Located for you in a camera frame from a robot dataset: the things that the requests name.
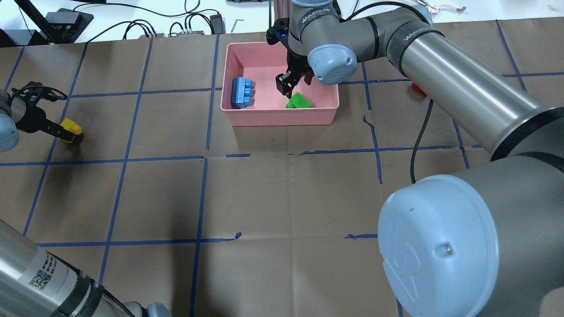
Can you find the red toy block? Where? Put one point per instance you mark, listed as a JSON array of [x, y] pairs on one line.
[[417, 89]]

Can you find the grabber reach tool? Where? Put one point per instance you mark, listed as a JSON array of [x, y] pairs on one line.
[[436, 7]]

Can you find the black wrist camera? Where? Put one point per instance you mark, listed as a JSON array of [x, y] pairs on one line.
[[278, 33]]

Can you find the pink plastic box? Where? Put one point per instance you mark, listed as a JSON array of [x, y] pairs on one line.
[[263, 64]]

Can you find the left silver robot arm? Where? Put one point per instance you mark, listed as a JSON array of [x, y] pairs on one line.
[[35, 282]]

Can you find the yellow toy block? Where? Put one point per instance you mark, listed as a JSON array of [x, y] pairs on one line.
[[72, 127]]

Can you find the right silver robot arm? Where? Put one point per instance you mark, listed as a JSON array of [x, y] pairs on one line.
[[368, 244]]

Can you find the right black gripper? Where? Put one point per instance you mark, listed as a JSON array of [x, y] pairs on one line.
[[295, 61]]

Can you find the blue toy block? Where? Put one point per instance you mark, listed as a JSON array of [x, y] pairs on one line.
[[243, 91]]

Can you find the green toy block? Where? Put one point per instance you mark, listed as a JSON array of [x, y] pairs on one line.
[[298, 101]]

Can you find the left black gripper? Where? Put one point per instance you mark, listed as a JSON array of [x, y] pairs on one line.
[[30, 119]]

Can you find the black camera stand base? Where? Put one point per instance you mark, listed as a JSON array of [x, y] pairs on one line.
[[61, 27]]

